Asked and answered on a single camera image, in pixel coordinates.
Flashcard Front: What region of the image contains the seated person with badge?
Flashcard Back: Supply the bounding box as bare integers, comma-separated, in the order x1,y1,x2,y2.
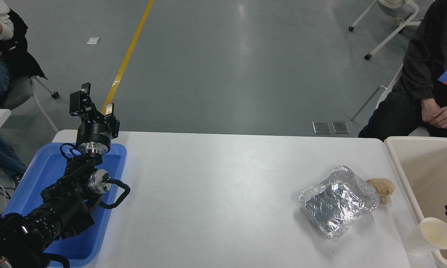
358,0,447,140

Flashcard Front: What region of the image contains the crumpled foil tray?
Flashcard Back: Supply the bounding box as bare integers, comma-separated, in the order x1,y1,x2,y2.
297,165,380,242

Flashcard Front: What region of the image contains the white chair with steel leg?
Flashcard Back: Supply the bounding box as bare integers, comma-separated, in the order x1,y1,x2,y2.
351,65,432,137

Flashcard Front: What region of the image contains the black jacket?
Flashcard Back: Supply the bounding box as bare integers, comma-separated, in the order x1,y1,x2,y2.
0,9,47,80

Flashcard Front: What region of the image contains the grey chair with white legs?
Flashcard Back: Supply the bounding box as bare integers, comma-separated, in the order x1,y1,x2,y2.
0,73,59,134

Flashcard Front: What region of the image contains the metal floor plate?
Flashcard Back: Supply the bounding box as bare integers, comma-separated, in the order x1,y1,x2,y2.
312,121,331,134
331,121,351,134

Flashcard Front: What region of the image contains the blue plastic tray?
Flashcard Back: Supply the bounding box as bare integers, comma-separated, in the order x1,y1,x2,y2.
2,143,127,267

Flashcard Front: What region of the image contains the white paper cup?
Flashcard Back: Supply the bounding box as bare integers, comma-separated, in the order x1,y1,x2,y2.
405,217,447,254

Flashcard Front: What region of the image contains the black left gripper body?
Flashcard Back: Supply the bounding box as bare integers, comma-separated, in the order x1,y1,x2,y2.
76,121,112,146

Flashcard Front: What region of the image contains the crumpled tan paper ball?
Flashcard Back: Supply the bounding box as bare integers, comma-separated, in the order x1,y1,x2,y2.
367,178,396,205

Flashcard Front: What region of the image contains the large pale bin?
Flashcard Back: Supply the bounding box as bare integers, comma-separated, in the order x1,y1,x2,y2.
384,136,447,268

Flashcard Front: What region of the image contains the white wheeled chair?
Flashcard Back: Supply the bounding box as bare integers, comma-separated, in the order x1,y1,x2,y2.
349,0,422,60

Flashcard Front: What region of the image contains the badge person's right hand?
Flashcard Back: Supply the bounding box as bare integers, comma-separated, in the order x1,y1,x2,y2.
421,99,442,123

